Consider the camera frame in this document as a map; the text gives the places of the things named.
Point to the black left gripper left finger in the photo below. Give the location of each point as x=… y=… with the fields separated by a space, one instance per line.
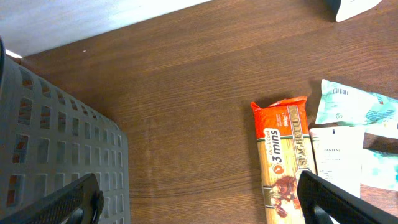
x=81 y=201

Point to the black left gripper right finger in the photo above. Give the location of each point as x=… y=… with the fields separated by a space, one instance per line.
x=322 y=202

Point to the white shampoo tube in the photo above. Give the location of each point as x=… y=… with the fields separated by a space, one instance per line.
x=336 y=151

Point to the orange spaghetti packet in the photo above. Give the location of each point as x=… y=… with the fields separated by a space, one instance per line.
x=285 y=151

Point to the mint green foil pouch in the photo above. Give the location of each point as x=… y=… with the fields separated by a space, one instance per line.
x=350 y=106

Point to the teal tissue pack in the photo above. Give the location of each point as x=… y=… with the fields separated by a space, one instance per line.
x=379 y=169

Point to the grey plastic mesh basket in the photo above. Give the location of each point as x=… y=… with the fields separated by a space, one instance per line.
x=49 y=139

